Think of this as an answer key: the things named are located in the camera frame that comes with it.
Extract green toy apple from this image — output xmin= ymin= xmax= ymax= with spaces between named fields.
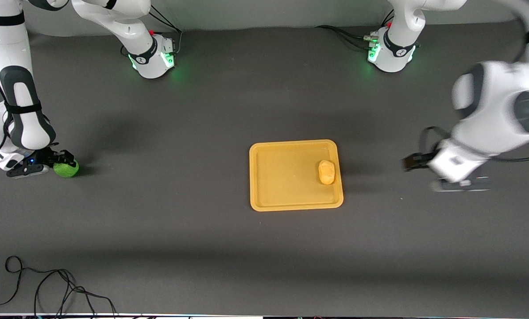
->
xmin=53 ymin=160 xmax=80 ymax=178

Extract yellow toy potato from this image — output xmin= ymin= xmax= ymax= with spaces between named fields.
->
xmin=318 ymin=159 xmax=336 ymax=185

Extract yellow plastic tray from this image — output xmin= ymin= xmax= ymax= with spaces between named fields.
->
xmin=249 ymin=139 xmax=344 ymax=212

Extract dark grey table mat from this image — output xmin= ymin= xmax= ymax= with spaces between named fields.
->
xmin=0 ymin=18 xmax=529 ymax=316

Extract thin black loose cable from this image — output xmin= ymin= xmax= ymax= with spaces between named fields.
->
xmin=0 ymin=256 xmax=119 ymax=318

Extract black left arm base cables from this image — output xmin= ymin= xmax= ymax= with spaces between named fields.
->
xmin=315 ymin=9 xmax=395 ymax=50

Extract black arm base cables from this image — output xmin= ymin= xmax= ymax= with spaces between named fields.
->
xmin=143 ymin=7 xmax=184 ymax=57
xmin=315 ymin=9 xmax=395 ymax=50

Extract black right arm base cables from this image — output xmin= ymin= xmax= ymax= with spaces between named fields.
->
xmin=143 ymin=7 xmax=184 ymax=57

